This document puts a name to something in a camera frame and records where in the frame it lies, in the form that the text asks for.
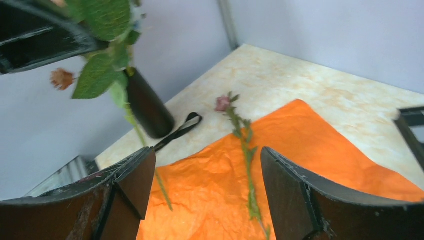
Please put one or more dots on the black white chessboard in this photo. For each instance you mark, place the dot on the black white chessboard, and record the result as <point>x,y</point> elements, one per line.
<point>410,123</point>

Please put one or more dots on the mauve bud flower stem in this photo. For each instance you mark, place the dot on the mauve bud flower stem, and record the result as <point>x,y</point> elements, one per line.
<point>242,130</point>

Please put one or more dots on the pink flower stem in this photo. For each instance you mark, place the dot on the pink flower stem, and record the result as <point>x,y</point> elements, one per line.
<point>116,22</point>

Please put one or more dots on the orange wrapping paper sheet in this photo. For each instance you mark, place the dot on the orange wrapping paper sheet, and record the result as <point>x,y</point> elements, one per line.
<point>209,190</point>

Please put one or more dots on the black cylindrical vase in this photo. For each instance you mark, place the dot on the black cylindrical vase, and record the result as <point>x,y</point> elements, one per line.
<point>147,106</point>

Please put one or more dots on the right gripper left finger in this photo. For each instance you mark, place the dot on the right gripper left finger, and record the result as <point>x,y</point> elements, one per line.
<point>107,205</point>

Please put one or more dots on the black ribbon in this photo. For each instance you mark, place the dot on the black ribbon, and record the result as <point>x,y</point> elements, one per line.
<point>191,122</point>

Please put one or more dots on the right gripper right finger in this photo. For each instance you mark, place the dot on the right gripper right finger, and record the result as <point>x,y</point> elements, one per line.
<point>306,206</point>

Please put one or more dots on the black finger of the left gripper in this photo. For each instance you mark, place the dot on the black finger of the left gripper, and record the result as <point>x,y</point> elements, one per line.
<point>36,33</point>

